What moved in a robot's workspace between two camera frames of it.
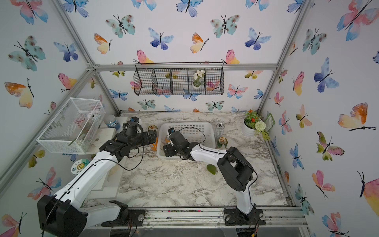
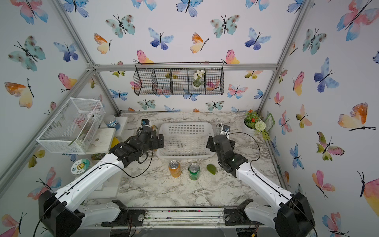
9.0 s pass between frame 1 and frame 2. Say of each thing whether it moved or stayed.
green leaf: stayed
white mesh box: stayed
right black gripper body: moved
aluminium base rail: stayed
